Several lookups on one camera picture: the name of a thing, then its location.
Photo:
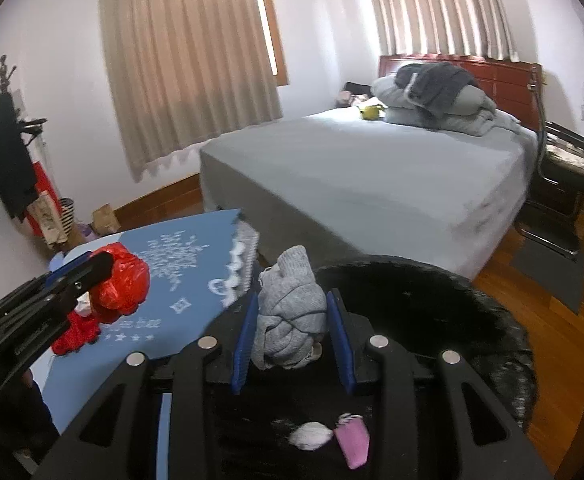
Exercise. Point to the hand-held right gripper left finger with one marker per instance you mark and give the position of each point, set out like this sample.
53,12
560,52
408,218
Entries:
244,350

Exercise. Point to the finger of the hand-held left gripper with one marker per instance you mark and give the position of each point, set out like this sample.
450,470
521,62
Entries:
92,272
67,270

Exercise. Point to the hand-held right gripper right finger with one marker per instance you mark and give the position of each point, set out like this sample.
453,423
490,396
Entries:
341,350

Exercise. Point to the grey cloth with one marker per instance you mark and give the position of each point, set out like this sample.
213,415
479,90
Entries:
287,310

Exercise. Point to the orange foam net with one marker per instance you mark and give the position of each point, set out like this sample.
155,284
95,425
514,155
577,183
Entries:
77,335

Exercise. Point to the black trash bin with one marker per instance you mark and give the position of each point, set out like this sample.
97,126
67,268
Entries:
422,300

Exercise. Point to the person's left forearm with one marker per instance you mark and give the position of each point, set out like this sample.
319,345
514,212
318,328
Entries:
12,425

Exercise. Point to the red plastic bag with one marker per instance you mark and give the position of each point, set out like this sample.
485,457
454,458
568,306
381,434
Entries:
122,285

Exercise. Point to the purple item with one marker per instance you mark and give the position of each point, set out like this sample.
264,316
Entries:
90,231

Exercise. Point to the beige printed tote bag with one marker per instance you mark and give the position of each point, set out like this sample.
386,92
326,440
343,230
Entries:
47,220

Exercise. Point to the brown paper bag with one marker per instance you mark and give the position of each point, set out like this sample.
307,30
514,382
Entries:
104,220

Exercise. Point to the black-white striped bag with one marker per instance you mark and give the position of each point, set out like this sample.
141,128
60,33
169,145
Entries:
67,215

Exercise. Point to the white crumpled tissue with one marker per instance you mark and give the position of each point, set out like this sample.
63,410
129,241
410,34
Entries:
312,435

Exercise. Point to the blue printed tablecloth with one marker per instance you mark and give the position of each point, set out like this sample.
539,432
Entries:
187,280

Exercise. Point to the red garment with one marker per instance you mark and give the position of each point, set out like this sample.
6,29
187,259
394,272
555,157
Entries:
44,180

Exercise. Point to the pink wrapper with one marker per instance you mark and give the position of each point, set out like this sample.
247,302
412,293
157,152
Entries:
352,442

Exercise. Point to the black coat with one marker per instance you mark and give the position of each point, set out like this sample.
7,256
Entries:
9,160

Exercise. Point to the grey bed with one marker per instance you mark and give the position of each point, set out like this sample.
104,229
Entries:
372,175

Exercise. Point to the coat rack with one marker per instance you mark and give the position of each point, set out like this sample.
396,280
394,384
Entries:
3,75

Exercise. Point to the dark grey floor mat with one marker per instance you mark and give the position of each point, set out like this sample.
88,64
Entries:
547,270

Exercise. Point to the beige curtain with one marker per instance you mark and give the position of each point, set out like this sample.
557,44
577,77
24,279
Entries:
187,70
437,10

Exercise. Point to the yellow plush toy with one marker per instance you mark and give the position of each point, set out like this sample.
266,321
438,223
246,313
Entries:
371,111

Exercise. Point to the pink cloth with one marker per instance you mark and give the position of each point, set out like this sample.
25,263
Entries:
346,99

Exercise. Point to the black pillow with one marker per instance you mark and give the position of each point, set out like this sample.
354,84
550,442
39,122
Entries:
359,87

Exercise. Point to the black metal-framed chair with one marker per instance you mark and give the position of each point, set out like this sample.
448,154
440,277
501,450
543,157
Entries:
562,195

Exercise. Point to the grey folded quilt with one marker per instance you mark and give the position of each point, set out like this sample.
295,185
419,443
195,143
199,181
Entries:
467,110

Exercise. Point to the dark grey jacket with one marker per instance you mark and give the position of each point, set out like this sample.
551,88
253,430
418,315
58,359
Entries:
442,85

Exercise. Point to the patterned seat cushion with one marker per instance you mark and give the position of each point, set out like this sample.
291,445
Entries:
572,156

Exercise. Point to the red-brown wooden headboard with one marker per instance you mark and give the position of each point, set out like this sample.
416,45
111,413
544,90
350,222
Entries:
512,90

